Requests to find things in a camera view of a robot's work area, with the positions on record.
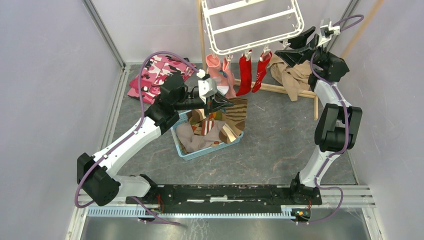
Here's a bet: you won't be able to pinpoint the wooden hanger stand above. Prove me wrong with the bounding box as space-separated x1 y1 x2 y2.
196 0 385 121

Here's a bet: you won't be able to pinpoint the white clip hanger frame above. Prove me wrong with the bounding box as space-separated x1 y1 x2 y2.
198 0 305 56

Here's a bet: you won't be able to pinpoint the red sock white stars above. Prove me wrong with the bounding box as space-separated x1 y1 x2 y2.
252 51 272 93

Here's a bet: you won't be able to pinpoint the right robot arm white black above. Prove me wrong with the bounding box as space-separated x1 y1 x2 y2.
274 25 363 204

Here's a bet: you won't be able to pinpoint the brown striped sock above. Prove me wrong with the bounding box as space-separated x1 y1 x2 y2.
218 97 248 144

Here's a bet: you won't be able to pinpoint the beige cloth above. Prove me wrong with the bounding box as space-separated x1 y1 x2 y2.
269 54 312 102

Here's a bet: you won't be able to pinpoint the red sock white trim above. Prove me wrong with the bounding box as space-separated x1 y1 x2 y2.
236 54 252 97

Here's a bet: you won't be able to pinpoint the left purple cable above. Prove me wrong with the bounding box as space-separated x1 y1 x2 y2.
74 50 201 210

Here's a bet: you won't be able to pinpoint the pink camouflage cloth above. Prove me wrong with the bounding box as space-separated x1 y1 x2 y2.
127 54 195 104

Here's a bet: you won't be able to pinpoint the pink sock green patches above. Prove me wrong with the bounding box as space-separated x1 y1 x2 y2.
205 54 230 95

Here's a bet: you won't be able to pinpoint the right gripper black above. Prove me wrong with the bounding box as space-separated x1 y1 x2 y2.
274 26 336 69

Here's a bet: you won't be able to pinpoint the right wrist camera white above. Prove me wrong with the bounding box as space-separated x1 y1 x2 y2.
317 18 341 47

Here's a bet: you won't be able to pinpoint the brown beige socks pile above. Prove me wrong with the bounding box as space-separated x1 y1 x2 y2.
175 109 225 153

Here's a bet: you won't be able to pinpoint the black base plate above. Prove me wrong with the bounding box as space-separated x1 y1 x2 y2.
138 184 323 214

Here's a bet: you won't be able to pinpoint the blue plastic basket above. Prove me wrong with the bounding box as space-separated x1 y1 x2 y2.
170 110 244 161

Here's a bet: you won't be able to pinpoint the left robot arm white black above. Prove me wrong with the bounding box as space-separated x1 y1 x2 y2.
74 73 234 208

